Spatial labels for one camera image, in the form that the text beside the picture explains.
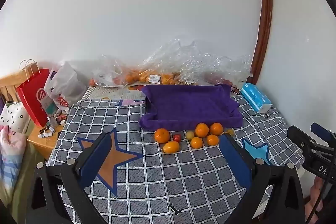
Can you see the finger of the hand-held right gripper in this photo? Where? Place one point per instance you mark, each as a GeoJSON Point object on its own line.
{"type": "Point", "coordinates": [299, 137]}
{"type": "Point", "coordinates": [321, 130]}

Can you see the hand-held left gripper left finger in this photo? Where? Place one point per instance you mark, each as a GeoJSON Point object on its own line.
{"type": "Point", "coordinates": [95, 158]}

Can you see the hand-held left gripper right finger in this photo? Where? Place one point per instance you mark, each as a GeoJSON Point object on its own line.
{"type": "Point", "coordinates": [236, 158]}

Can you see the small yellow tomato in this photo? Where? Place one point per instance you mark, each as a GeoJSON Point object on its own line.
{"type": "Point", "coordinates": [230, 132]}

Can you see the small orange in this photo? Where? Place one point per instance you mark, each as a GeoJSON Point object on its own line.
{"type": "Point", "coordinates": [196, 142]}
{"type": "Point", "coordinates": [212, 140]}

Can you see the medium orange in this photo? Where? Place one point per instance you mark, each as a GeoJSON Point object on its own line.
{"type": "Point", "coordinates": [216, 128]}
{"type": "Point", "coordinates": [201, 129]}

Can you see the yellow-green round tomato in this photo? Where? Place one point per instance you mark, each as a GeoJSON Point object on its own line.
{"type": "Point", "coordinates": [189, 135]}

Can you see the red cherry tomato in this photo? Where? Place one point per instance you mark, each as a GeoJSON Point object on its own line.
{"type": "Point", "coordinates": [177, 138]}

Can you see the oval yellow-orange tomato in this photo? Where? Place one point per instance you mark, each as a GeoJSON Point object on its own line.
{"type": "Point", "coordinates": [171, 146]}

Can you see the large orange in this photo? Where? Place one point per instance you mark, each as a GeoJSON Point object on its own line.
{"type": "Point", "coordinates": [162, 135]}

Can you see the purple towel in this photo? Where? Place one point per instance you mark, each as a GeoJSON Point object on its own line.
{"type": "Point", "coordinates": [189, 106]}

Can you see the black tray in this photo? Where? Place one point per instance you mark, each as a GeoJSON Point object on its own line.
{"type": "Point", "coordinates": [147, 107]}

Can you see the person's right hand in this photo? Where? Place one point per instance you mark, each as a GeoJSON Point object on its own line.
{"type": "Point", "coordinates": [316, 192]}

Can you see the wooden nightstand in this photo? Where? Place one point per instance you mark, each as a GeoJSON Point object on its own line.
{"type": "Point", "coordinates": [44, 145]}

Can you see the group of small cosmetic bottles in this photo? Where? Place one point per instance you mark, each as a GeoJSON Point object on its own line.
{"type": "Point", "coordinates": [50, 132]}

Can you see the grey checked star cloth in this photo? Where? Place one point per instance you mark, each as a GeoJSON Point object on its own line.
{"type": "Point", "coordinates": [183, 174]}

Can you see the blue tissue box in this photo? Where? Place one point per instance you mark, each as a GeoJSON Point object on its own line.
{"type": "Point", "coordinates": [256, 96]}

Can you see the printed paper mat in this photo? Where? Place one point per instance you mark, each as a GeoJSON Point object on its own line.
{"type": "Point", "coordinates": [110, 94]}

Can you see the teal box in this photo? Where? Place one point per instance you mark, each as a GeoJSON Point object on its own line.
{"type": "Point", "coordinates": [48, 106]}

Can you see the small black clip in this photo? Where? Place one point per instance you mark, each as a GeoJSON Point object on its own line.
{"type": "Point", "coordinates": [174, 209]}

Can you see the green bed sheet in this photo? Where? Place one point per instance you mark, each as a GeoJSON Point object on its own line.
{"type": "Point", "coordinates": [21, 187]}

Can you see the pink printed blanket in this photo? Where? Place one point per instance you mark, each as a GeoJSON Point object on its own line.
{"type": "Point", "coordinates": [10, 155]}

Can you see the pile of bagged oranges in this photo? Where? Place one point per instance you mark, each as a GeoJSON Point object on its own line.
{"type": "Point", "coordinates": [131, 77]}

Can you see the red paper shopping bag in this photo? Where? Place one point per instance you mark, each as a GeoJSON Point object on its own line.
{"type": "Point", "coordinates": [31, 98]}

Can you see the clear plastic bag green label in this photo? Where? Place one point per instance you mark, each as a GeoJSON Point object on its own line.
{"type": "Point", "coordinates": [110, 69]}

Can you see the white floral pillow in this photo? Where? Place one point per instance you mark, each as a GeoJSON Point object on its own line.
{"type": "Point", "coordinates": [13, 116]}

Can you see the clear plastic bag white label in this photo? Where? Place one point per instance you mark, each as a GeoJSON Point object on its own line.
{"type": "Point", "coordinates": [178, 58]}

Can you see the wooden headboard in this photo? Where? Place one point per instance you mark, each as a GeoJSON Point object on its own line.
{"type": "Point", "coordinates": [8, 82]}

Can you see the brown wooden door frame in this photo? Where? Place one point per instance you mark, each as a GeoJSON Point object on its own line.
{"type": "Point", "coordinates": [265, 16]}

